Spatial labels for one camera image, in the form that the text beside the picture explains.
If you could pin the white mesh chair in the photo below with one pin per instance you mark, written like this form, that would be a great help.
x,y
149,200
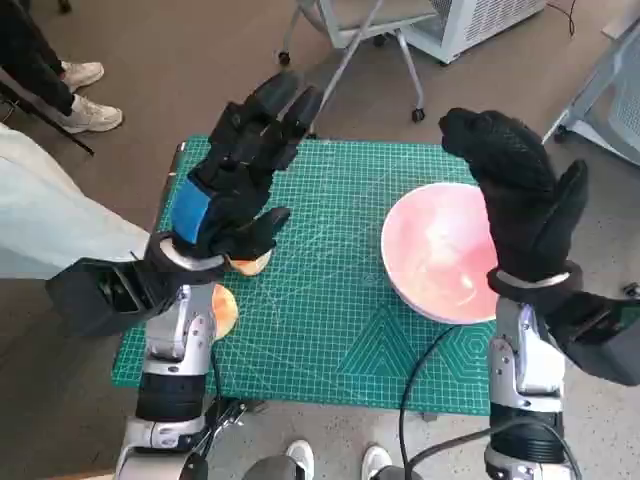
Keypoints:
x,y
615,100

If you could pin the round toy bread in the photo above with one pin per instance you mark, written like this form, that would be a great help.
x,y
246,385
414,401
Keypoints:
x,y
226,310

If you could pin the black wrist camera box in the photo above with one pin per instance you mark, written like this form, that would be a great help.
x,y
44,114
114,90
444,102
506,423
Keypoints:
x,y
600,345
85,300

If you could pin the grey wheeled office chair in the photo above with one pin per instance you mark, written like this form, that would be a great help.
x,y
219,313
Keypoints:
x,y
360,20

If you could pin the long striped toy bread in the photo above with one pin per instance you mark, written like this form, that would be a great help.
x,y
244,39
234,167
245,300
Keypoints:
x,y
250,266

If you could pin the small grey table clip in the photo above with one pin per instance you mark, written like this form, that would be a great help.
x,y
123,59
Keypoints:
x,y
430,416

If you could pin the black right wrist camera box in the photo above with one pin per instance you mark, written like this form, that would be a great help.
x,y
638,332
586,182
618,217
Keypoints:
x,y
600,345

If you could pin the black folding table brace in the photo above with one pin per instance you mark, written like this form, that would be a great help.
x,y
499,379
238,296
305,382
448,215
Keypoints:
x,y
250,406

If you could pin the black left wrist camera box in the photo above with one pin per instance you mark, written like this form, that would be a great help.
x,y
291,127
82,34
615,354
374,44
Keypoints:
x,y
85,300

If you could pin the green cutting mat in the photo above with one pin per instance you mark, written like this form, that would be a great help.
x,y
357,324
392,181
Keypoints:
x,y
310,300

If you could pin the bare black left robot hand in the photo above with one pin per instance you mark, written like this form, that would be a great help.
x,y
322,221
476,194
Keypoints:
x,y
235,160

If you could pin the pink bowl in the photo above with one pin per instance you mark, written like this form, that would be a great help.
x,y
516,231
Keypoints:
x,y
435,250

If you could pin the seated person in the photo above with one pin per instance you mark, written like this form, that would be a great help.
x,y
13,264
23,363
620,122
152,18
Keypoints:
x,y
50,215

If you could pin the small black floor caster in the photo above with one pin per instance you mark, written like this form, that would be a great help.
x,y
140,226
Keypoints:
x,y
632,291

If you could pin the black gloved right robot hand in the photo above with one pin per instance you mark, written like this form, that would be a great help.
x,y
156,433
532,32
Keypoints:
x,y
520,200

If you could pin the white shoe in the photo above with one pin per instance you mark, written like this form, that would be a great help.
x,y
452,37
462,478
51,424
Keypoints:
x,y
300,457
376,460

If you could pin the standing person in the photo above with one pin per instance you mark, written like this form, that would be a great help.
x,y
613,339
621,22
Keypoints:
x,y
30,55

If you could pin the white perforated cabinet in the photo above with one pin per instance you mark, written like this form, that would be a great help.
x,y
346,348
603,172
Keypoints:
x,y
490,20

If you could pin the black slanted stand leg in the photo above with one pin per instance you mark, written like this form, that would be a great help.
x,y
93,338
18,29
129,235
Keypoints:
x,y
75,140

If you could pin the white flat sheet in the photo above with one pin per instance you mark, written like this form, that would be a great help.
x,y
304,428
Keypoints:
x,y
625,25

